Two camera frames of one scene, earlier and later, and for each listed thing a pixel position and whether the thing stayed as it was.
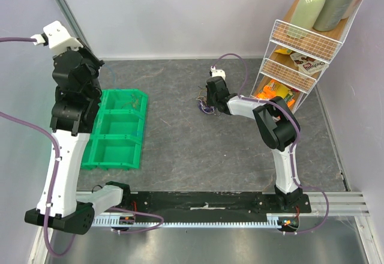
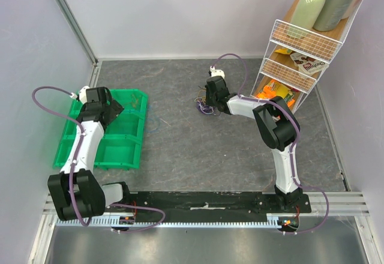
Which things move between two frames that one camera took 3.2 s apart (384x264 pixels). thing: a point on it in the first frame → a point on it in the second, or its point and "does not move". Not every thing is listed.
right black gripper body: [210, 96] does not move
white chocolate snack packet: [308, 65] does not move
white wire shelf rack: [302, 48] does not move
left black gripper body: [94, 63] → [114, 109]
